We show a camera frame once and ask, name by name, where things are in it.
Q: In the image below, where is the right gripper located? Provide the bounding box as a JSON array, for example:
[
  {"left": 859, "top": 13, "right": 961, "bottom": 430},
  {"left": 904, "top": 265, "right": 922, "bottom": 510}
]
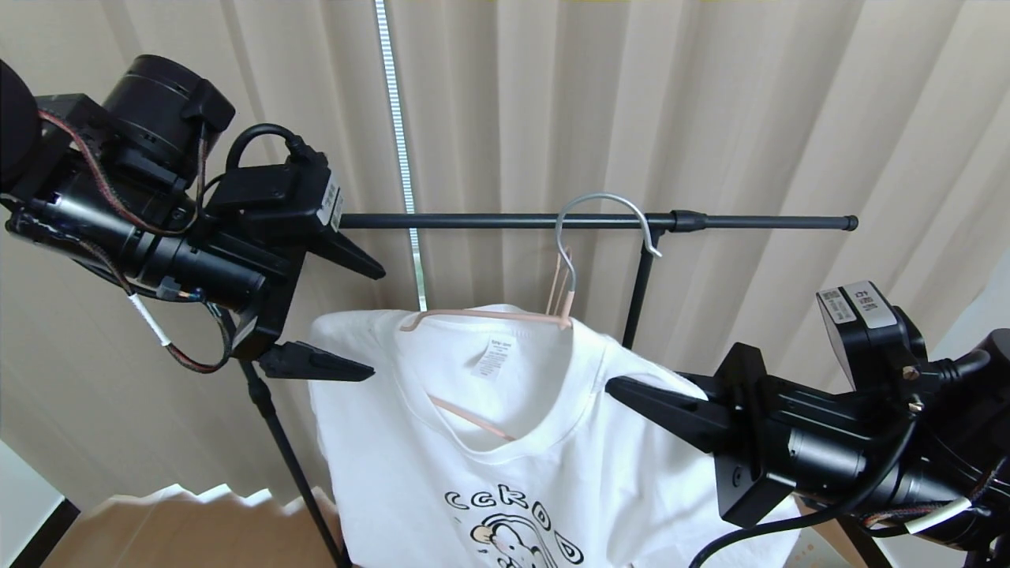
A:
[{"left": 714, "top": 343, "right": 969, "bottom": 528}]

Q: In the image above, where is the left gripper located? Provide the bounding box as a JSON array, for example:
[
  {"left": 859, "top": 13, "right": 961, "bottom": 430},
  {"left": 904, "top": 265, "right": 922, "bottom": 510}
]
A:
[{"left": 4, "top": 192, "right": 387, "bottom": 383}]

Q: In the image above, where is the pink clothes hanger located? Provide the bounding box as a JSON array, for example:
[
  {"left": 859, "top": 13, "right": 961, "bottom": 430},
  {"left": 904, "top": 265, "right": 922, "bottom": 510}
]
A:
[
  {"left": 398, "top": 192, "right": 664, "bottom": 443},
  {"left": 544, "top": 246, "right": 573, "bottom": 316}
]

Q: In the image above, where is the white printed t-shirt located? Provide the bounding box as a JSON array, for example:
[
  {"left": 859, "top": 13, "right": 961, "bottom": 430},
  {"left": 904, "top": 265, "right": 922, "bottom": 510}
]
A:
[{"left": 308, "top": 304, "right": 802, "bottom": 568}]

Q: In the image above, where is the black clothes rack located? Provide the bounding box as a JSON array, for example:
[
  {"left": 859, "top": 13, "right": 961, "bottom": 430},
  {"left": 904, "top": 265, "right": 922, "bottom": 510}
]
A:
[{"left": 237, "top": 211, "right": 859, "bottom": 568}]

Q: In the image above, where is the beige curtain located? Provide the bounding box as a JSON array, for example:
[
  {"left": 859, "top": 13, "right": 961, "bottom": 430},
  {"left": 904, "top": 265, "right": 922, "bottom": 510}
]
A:
[{"left": 0, "top": 0, "right": 1010, "bottom": 514}]

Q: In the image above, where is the black cable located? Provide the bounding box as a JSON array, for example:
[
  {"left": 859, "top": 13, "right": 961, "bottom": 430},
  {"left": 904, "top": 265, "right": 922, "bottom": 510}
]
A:
[
  {"left": 225, "top": 122, "right": 312, "bottom": 174},
  {"left": 688, "top": 351, "right": 991, "bottom": 568}
]

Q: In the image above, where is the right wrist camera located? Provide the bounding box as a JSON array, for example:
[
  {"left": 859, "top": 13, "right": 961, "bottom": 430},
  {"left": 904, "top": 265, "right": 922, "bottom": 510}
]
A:
[{"left": 815, "top": 280, "right": 991, "bottom": 395}]

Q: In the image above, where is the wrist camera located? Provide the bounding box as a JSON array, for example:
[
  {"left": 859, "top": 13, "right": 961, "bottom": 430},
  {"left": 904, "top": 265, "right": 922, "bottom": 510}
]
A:
[
  {"left": 815, "top": 280, "right": 991, "bottom": 395},
  {"left": 204, "top": 154, "right": 346, "bottom": 237}
]

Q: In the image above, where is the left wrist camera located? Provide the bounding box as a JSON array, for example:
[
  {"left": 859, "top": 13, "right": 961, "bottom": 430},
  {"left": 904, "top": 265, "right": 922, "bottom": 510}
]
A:
[{"left": 204, "top": 154, "right": 346, "bottom": 237}]

